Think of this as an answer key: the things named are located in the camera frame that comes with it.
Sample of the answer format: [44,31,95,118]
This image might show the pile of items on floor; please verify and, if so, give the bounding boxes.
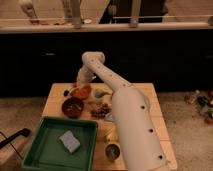
[184,90,213,125]

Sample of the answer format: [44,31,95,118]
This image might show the black handle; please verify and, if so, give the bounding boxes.
[0,128,31,149]

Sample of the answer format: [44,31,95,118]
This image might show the yellow corn cob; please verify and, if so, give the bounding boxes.
[105,126,118,141]

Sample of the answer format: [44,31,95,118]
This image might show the green plastic tray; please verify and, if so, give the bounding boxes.
[22,117,98,171]

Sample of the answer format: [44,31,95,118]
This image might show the small metal cup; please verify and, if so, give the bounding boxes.
[105,144,120,161]

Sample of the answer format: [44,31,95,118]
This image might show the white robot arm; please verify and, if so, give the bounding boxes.
[77,52,170,171]

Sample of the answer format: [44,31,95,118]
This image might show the grey sponge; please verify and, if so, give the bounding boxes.
[60,131,80,153]

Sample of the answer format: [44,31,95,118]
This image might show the pale plastic piece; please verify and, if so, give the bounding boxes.
[105,112,113,122]

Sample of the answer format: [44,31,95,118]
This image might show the bunch of dark grapes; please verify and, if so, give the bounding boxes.
[91,103,111,118]

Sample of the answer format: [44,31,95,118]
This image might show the dark blue small object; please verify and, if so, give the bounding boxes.
[64,90,69,97]

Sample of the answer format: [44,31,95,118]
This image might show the dark red bowl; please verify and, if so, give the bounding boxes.
[62,97,84,118]

